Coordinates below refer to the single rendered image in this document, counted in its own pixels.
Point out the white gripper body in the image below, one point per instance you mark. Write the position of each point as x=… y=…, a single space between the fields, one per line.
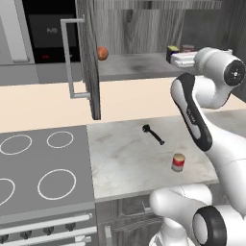
x=182 y=60

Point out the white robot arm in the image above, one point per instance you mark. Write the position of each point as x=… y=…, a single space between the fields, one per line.
x=224 y=150

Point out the grey wood cabinet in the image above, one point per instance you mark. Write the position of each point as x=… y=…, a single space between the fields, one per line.
x=141 y=29

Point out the grey wood base cabinet door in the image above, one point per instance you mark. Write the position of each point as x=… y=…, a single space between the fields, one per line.
x=131 y=221

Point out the red can with pale lid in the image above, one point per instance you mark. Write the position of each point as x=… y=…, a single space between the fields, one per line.
x=188 y=48

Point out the dark can with yellow top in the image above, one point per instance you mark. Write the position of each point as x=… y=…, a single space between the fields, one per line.
x=172 y=49

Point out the orange-red apple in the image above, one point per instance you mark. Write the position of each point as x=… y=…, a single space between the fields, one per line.
x=102 y=53

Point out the red and white can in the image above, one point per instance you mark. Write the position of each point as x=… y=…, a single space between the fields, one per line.
x=178 y=162

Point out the black microwave oven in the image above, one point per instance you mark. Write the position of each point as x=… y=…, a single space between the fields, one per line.
x=51 y=32

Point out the grey hob with white rings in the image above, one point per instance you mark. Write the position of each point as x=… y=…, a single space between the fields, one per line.
x=41 y=166

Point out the black oven knob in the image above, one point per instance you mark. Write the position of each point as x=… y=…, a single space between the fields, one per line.
x=4 y=238
x=26 y=234
x=70 y=226
x=48 y=230

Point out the grey oven front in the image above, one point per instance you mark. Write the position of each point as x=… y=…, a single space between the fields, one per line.
x=48 y=238

